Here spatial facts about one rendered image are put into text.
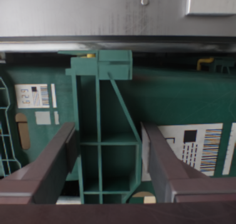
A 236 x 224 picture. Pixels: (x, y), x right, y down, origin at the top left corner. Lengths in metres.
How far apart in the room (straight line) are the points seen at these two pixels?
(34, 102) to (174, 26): 0.38
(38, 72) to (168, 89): 0.37
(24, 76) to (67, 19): 0.25
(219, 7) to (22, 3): 0.27
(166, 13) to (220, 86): 0.14
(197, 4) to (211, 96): 0.14
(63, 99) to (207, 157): 0.37
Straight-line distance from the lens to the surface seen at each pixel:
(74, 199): 0.59
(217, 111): 0.19
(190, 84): 0.18
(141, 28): 0.27
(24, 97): 0.51
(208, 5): 0.29
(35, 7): 0.30
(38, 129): 0.52
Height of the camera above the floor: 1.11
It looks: 1 degrees up
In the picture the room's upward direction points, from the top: 90 degrees counter-clockwise
